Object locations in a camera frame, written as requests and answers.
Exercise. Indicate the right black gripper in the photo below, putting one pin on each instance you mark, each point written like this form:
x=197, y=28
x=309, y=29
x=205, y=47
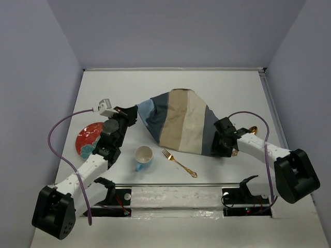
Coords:
x=224, y=153

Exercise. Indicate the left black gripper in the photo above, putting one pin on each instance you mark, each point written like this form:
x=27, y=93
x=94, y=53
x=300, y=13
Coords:
x=129, y=114

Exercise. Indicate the gold spoon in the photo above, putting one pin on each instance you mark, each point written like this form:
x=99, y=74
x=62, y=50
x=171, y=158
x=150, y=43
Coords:
x=254, y=130

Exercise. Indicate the light blue mug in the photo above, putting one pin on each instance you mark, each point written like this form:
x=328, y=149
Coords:
x=144, y=157

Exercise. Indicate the red plate with teal flower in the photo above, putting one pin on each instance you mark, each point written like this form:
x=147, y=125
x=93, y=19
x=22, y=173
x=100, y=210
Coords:
x=87, y=139

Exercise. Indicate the striped cloth placemat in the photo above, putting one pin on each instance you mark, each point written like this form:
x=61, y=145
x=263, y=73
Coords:
x=180, y=120

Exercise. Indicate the gold fork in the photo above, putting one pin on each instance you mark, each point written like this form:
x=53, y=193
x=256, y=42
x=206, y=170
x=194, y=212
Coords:
x=171, y=158

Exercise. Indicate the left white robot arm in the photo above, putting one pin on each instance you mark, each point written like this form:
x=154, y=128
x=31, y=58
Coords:
x=59, y=205

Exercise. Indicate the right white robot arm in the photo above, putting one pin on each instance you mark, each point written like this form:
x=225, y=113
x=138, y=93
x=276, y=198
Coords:
x=294, y=176

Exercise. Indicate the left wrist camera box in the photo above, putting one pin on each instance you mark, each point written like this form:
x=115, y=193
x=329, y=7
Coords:
x=105, y=108

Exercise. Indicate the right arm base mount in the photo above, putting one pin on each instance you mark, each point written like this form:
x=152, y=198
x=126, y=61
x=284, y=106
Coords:
x=240, y=202

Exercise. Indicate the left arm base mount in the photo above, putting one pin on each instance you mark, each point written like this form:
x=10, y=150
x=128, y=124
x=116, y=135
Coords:
x=121, y=199

